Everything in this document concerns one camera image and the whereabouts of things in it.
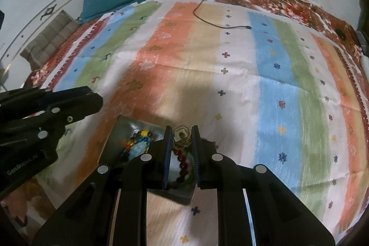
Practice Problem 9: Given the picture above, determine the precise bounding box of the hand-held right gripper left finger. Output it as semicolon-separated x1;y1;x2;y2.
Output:
32;125;173;246

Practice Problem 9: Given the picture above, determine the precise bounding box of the gold wire ring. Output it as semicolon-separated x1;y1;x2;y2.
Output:
172;124;194;149

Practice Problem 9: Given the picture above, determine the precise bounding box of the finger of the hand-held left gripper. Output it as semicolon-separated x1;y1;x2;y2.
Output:
0;93;103;148
0;86;95;114

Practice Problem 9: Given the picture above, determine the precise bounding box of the dark furniture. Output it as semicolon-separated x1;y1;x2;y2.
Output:
356;0;369;62

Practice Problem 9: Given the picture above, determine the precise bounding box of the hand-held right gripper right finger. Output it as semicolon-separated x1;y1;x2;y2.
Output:
192;125;336;246

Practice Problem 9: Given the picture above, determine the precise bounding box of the black wall hook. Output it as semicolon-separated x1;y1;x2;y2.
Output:
40;5;57;20

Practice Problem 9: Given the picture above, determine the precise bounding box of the multicoloured bead bracelet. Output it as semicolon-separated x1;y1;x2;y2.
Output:
122;128;155;155

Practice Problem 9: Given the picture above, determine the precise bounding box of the dark red bead bracelet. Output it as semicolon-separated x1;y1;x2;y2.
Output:
172;148;191;186

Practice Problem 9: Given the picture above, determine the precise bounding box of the striped folded cloth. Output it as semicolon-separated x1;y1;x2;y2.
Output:
20;11;80;71

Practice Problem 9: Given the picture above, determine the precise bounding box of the metal tin box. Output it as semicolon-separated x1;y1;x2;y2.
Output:
98;116;202;205

